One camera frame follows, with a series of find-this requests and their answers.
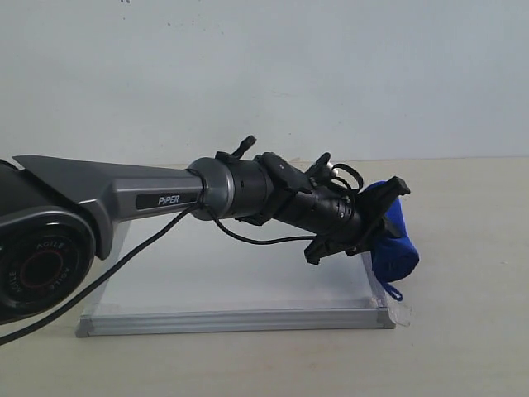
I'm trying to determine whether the white board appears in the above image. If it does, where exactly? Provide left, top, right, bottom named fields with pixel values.
left=75, top=216, right=411, bottom=337

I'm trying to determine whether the blue cloth eraser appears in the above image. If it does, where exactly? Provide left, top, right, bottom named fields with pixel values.
left=370, top=198, right=420, bottom=303

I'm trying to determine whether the black cable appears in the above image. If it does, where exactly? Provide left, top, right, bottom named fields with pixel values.
left=0, top=136, right=365, bottom=347

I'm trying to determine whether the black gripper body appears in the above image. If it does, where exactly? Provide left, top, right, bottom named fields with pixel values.
left=280, top=188, right=369, bottom=265

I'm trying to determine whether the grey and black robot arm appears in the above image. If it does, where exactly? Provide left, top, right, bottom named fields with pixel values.
left=1, top=151, right=419, bottom=324

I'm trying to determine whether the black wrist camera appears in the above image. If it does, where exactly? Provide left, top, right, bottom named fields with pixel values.
left=305, top=152, right=338, bottom=186

